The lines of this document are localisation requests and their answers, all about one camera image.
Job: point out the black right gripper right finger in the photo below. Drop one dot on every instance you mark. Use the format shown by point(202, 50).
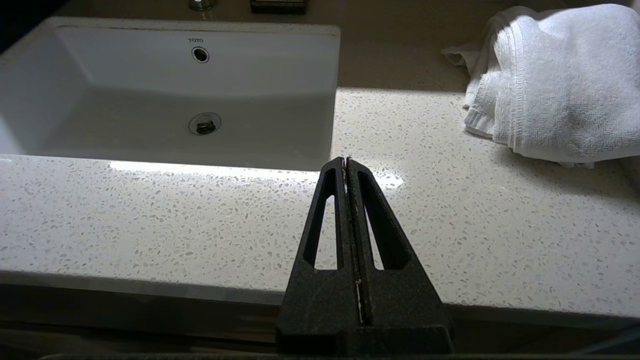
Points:
point(400, 305)

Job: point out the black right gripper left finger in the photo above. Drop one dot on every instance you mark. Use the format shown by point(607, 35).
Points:
point(320, 305)

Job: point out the chrome sink drain plug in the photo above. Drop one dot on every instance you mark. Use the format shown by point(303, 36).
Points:
point(204, 124)

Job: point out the white terry towel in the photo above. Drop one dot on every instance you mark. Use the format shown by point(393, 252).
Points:
point(560, 85)

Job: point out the white ceramic sink basin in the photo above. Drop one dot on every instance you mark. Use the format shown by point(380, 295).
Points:
point(150, 90)

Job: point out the black soap dish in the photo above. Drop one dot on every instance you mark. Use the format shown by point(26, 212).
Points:
point(278, 6)

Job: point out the chrome faucet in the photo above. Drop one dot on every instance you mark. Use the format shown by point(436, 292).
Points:
point(202, 4)

